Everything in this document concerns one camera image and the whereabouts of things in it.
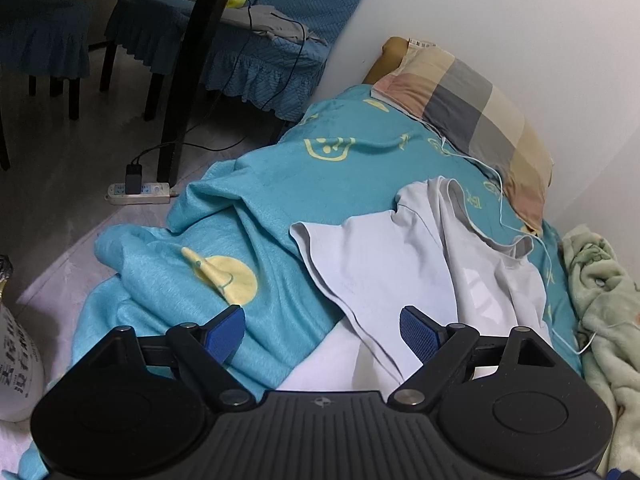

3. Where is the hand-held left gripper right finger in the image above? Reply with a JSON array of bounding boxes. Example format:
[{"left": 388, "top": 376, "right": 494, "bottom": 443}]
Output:
[{"left": 387, "top": 305, "right": 571, "bottom": 411}]

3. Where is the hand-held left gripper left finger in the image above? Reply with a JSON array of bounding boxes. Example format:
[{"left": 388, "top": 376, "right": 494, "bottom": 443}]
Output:
[{"left": 70, "top": 305, "right": 257, "bottom": 411}]

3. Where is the white t-shirt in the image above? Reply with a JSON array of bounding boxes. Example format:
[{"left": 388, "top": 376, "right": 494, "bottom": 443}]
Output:
[{"left": 280, "top": 176, "right": 553, "bottom": 392}]

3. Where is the white power strip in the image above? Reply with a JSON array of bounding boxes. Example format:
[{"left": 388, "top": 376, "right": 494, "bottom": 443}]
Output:
[{"left": 106, "top": 181, "right": 178, "bottom": 206}]

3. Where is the teal printed bed sheet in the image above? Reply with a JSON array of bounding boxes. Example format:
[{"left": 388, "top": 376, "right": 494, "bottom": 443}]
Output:
[{"left": 17, "top": 85, "right": 583, "bottom": 480}]

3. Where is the green fleece blanket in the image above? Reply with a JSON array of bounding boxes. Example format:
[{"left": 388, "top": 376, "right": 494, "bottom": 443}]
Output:
[{"left": 560, "top": 225, "right": 640, "bottom": 471}]

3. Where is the white printed sack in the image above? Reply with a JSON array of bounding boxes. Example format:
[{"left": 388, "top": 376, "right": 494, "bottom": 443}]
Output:
[{"left": 0, "top": 255, "right": 46, "bottom": 422}]

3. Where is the plaid pillow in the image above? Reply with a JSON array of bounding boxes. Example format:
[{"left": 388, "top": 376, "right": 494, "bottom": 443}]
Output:
[{"left": 371, "top": 37, "right": 555, "bottom": 235}]

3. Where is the wooden table with black leg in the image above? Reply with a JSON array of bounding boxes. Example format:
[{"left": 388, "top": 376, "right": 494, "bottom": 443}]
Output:
[{"left": 0, "top": 0, "right": 249, "bottom": 183}]

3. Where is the grey cloth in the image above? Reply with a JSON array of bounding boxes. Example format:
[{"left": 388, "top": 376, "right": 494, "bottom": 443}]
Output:
[{"left": 220, "top": 5, "right": 321, "bottom": 43}]

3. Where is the dark blue covered chair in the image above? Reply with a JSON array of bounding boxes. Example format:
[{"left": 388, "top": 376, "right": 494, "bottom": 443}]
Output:
[{"left": 0, "top": 0, "right": 93, "bottom": 121}]

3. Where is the white charging cable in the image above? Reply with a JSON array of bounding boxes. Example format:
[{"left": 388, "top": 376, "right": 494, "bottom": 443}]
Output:
[{"left": 425, "top": 120, "right": 640, "bottom": 356}]

